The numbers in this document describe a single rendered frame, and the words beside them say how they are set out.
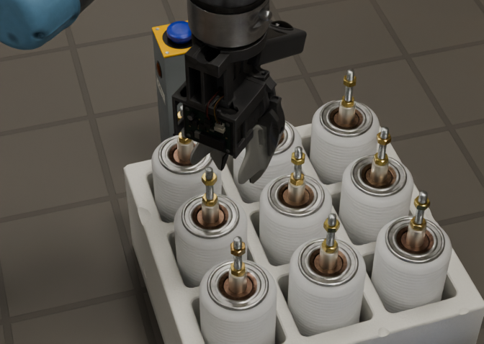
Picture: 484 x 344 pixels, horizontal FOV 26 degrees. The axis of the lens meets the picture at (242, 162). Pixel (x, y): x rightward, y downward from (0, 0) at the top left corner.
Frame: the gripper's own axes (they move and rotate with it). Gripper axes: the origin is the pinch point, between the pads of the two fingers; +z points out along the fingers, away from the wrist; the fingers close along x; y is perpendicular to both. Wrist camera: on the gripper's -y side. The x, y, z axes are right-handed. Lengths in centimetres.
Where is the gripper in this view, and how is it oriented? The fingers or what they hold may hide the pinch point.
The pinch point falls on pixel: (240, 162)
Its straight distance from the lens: 113.4
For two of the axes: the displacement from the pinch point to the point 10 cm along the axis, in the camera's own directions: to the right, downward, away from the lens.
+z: 0.0, 7.0, 7.2
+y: -4.9, 6.3, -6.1
